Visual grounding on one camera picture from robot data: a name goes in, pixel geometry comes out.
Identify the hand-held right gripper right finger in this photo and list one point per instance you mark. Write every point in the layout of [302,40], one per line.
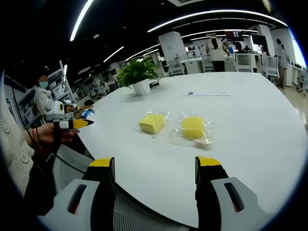
[209,199]

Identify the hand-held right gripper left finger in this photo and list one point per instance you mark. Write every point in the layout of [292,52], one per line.
[96,197]

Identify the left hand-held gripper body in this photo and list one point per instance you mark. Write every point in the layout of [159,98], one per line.
[54,113]

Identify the rectangular yellow silicone block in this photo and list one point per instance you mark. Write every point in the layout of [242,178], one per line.
[151,123]

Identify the round yellow silicone block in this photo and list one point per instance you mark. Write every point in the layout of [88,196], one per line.
[192,130]

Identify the person's left hand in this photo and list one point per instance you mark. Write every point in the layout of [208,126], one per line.
[45,136]

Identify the blue and white packet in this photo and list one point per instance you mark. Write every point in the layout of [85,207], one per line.
[88,113]

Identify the white shelving rack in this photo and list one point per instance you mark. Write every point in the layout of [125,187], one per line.
[61,84]

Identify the person's dark garment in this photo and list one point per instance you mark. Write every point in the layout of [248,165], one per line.
[38,187]

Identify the white plant pot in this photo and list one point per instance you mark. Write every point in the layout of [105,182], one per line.
[141,88]

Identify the green leafy plant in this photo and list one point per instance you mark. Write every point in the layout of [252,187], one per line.
[137,69]

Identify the small black object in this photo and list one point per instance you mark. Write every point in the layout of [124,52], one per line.
[155,83]

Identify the wide ceiling light strip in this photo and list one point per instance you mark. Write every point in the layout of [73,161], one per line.
[80,19]

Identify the white cabinet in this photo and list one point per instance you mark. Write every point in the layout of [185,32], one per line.
[195,65]

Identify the white office chair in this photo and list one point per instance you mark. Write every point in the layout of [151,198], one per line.
[273,66]
[245,62]

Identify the hanging display screen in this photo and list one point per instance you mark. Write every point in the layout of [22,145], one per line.
[234,36]

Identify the thin ceiling light strip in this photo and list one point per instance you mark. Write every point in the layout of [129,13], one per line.
[216,13]

